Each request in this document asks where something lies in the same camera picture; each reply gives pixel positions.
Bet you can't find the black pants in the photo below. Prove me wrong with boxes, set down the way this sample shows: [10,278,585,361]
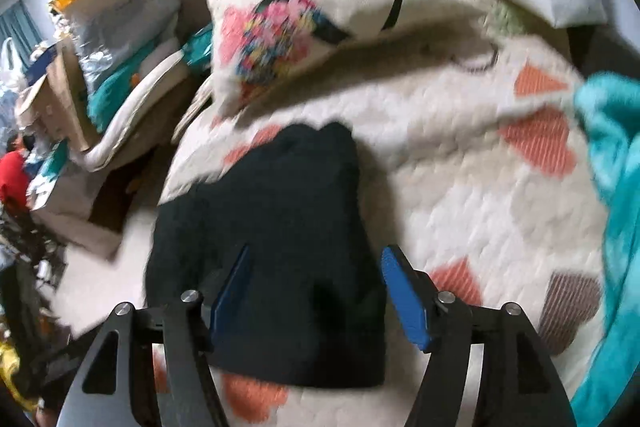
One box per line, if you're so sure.
[144,122,386,389]

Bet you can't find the person in red shirt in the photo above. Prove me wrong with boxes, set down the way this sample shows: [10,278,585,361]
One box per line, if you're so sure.
[0,132,34,212]

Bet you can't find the patchwork quilted bed cover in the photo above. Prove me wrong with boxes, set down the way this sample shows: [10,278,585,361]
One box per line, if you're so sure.
[150,0,612,427]

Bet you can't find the beige folded mattress pad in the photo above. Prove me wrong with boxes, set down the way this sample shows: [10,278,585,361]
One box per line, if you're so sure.
[74,50,190,172]

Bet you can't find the brown cardboard boxes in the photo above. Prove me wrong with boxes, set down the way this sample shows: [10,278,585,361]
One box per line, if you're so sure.
[14,38,100,153]

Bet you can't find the teal folded cloth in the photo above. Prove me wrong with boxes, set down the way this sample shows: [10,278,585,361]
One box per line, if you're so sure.
[87,39,157,133]

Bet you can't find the teal fleece blanket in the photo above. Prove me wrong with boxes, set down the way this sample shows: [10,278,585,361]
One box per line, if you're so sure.
[572,72,639,426]

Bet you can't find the clear plastic bag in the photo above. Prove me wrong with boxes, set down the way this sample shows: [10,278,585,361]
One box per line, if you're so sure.
[63,0,180,93]

